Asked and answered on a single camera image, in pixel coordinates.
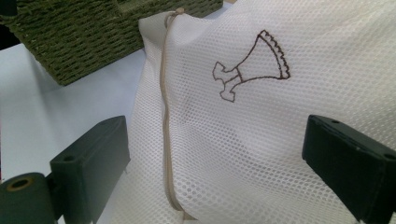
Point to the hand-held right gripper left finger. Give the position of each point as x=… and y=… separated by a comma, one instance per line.
x=90, y=168

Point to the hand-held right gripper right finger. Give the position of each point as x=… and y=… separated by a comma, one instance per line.
x=351, y=168

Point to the cream mesh laundry bag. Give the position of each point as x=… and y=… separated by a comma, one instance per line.
x=249, y=149

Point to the green woven basket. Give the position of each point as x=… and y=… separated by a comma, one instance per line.
x=84, y=40

